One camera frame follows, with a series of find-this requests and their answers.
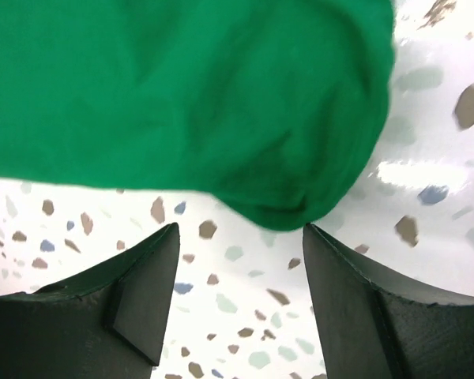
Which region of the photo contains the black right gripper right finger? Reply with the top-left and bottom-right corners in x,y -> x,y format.
303,224 -> 474,378

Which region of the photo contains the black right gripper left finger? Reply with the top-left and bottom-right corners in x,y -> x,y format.
0,223 -> 180,379

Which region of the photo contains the green t shirt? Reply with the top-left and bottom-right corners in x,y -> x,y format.
0,0 -> 394,231

